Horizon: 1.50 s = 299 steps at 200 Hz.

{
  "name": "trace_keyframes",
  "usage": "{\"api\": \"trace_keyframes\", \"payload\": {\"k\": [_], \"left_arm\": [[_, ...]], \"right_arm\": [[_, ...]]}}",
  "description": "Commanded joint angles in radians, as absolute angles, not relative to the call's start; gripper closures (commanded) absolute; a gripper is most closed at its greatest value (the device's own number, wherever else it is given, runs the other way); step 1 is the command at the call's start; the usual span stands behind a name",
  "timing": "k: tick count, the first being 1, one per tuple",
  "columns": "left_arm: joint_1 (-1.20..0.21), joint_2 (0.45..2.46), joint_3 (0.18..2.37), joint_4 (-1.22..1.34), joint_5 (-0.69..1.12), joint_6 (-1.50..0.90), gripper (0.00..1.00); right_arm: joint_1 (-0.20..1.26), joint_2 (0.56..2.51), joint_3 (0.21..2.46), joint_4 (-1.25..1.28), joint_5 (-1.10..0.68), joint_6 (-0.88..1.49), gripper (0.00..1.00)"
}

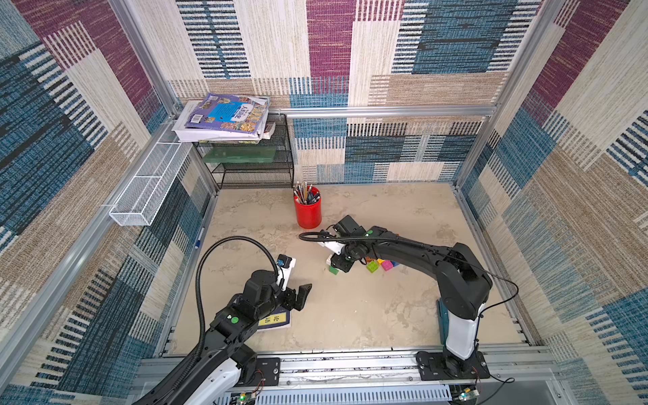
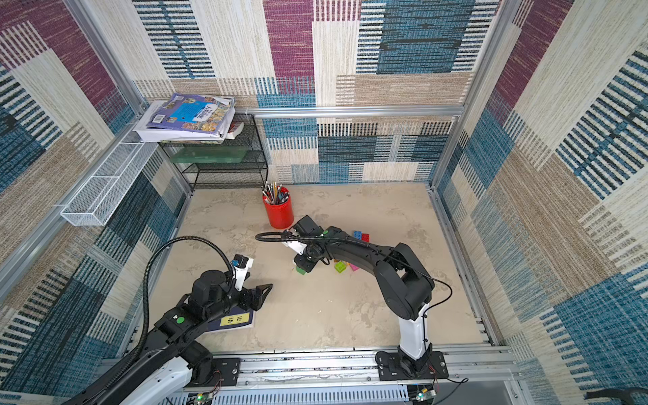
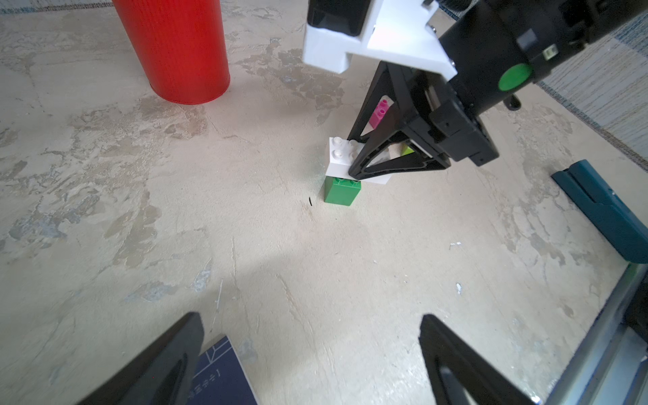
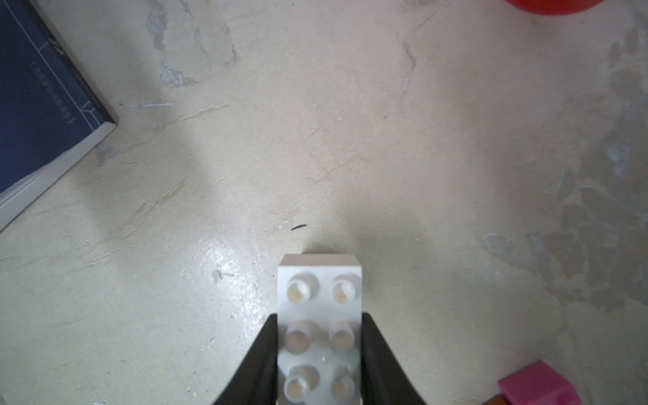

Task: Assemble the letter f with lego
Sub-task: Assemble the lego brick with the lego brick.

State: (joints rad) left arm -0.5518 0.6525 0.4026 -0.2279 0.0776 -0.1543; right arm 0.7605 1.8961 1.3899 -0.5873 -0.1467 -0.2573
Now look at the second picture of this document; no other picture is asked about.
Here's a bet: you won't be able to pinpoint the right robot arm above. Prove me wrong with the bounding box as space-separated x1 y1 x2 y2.
283 216 435 363

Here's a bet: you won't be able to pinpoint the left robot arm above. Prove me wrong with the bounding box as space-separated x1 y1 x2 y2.
67 270 273 404

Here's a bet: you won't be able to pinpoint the lime green lego brick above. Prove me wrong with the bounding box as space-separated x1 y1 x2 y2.
334 261 347 273

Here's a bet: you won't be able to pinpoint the dark blue notebook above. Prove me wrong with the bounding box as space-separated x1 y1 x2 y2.
207 307 255 332

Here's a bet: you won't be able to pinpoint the red pencil cup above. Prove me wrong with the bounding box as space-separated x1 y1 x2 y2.
263 187 295 230

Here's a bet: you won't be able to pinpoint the pencils in cup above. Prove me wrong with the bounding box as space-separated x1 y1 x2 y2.
262 182 290 205

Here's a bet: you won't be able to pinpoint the green tray on shelf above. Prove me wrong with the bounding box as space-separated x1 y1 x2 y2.
170 146 248 164

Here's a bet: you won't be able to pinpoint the stack of books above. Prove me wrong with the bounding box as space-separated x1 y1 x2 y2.
134 93 245 143

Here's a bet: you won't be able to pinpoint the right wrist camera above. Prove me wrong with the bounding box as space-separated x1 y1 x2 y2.
282 231 307 255

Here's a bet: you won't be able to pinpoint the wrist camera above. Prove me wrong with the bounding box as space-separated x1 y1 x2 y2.
282 231 307 255
232 254 254 291

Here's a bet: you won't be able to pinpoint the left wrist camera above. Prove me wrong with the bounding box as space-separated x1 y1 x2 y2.
232 254 254 291

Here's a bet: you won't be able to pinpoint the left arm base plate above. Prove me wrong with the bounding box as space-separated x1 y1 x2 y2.
188 358 241 387

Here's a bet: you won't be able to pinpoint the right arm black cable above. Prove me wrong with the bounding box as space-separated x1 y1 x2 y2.
255 229 455 320

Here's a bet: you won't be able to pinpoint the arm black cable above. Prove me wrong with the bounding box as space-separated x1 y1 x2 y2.
255 229 455 320
95 235 235 401

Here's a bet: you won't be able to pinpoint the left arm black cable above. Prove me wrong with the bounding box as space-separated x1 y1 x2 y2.
95 235 235 401

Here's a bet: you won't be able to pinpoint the black wire shelf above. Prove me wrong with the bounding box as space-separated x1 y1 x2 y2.
160 114 269 191

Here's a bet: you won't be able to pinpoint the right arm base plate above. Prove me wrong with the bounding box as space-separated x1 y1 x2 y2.
375 350 449 381

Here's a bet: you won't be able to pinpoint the white wire basket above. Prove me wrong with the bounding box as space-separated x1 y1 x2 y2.
61 142 157 227

